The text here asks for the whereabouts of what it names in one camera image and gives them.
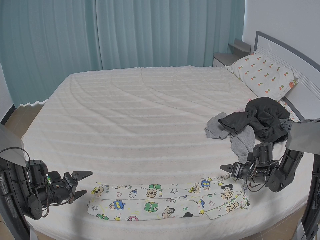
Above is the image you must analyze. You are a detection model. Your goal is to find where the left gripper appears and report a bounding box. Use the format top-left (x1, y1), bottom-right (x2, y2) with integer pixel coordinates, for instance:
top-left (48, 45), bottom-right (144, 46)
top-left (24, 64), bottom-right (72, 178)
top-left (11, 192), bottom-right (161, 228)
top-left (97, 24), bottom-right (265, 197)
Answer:
top-left (49, 170), bottom-right (94, 204)

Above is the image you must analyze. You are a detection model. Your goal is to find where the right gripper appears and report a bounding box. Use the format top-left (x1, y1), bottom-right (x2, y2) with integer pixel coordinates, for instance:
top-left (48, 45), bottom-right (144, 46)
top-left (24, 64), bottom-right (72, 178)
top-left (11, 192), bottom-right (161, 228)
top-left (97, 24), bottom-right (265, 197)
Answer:
top-left (232, 162), bottom-right (250, 178)

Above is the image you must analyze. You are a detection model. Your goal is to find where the white printed pyjama top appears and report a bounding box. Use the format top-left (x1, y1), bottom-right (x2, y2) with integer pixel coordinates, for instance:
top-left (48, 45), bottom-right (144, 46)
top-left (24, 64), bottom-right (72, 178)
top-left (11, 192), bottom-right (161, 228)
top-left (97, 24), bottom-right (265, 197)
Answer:
top-left (87, 173), bottom-right (250, 221)

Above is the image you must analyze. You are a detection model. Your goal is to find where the black garment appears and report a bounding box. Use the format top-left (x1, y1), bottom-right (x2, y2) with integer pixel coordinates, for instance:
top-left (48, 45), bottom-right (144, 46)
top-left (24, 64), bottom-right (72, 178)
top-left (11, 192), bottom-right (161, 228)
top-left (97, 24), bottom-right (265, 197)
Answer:
top-left (218, 97), bottom-right (290, 143)

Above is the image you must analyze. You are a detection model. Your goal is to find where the dark grey garment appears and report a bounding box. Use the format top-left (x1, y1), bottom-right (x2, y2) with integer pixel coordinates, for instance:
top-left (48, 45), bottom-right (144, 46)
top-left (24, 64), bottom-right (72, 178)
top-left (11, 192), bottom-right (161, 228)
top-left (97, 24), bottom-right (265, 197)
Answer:
top-left (279, 118), bottom-right (295, 132)

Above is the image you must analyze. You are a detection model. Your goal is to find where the bed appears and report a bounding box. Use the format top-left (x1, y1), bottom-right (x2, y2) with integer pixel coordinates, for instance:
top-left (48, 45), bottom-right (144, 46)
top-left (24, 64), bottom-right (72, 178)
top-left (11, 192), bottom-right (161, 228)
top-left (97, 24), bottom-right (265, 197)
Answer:
top-left (20, 30), bottom-right (320, 240)

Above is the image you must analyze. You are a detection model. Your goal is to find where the white printed pillow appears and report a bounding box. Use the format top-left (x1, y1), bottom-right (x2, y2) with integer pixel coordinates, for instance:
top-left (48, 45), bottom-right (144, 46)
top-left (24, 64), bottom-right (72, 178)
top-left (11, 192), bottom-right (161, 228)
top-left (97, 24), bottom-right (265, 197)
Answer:
top-left (226, 51), bottom-right (299, 102)

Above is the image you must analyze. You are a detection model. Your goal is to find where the grey bedside table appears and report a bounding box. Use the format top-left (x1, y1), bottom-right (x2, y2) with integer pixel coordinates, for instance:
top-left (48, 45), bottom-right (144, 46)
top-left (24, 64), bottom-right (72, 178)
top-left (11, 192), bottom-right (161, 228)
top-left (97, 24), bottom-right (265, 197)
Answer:
top-left (213, 38), bottom-right (251, 67)

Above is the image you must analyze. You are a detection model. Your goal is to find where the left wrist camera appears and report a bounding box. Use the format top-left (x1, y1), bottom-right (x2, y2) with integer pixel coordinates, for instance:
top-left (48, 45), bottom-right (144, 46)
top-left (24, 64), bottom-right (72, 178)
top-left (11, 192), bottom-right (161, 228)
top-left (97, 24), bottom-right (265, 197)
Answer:
top-left (47, 171), bottom-right (62, 187)

